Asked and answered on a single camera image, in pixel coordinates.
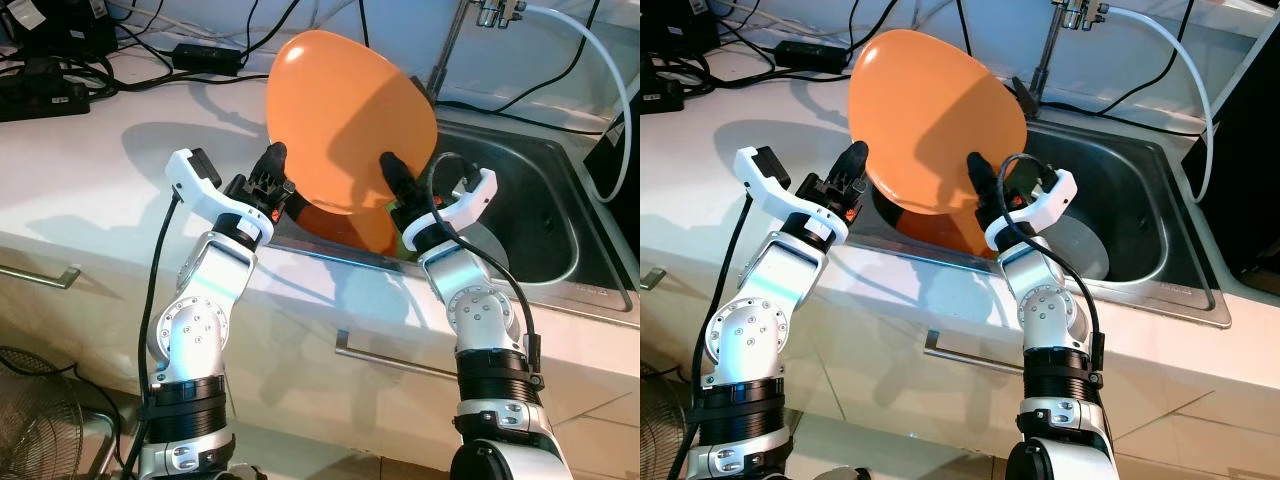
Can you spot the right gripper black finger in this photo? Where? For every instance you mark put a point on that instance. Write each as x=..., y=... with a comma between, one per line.
x=982, y=178
x=398, y=178

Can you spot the orange plastic bowl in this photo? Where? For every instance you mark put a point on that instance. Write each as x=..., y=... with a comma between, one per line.
x=940, y=237
x=350, y=235

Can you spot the orange oval plate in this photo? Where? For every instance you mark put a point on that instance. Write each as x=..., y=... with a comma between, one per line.
x=340, y=110
x=930, y=110

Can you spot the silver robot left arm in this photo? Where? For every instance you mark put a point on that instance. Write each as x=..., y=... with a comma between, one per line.
x=760, y=320
x=200, y=320

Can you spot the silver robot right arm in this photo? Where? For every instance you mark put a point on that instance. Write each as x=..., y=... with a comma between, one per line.
x=1050, y=310
x=480, y=310

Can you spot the pale grey bowl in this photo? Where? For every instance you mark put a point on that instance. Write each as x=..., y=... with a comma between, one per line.
x=490, y=255
x=1085, y=250

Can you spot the stainless steel sink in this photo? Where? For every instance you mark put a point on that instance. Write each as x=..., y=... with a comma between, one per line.
x=1130, y=190
x=540, y=200

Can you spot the black power adapter brick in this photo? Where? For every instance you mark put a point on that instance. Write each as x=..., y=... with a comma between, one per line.
x=810, y=56
x=208, y=58

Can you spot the black power strip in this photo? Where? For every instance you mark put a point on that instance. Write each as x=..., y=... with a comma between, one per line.
x=45, y=100
x=660, y=96

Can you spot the black appliance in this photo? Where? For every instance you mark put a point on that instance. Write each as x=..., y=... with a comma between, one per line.
x=625, y=160
x=1245, y=150

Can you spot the black chargers with labels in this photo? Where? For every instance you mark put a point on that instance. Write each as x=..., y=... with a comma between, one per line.
x=55, y=28
x=675, y=25

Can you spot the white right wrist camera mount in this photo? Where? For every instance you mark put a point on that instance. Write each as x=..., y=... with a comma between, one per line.
x=1055, y=200
x=475, y=200

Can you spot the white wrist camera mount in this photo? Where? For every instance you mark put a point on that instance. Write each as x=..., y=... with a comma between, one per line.
x=1055, y=200
x=475, y=200
x=185, y=175
x=755, y=172

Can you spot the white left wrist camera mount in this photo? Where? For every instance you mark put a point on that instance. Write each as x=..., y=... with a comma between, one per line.
x=755, y=172
x=185, y=175

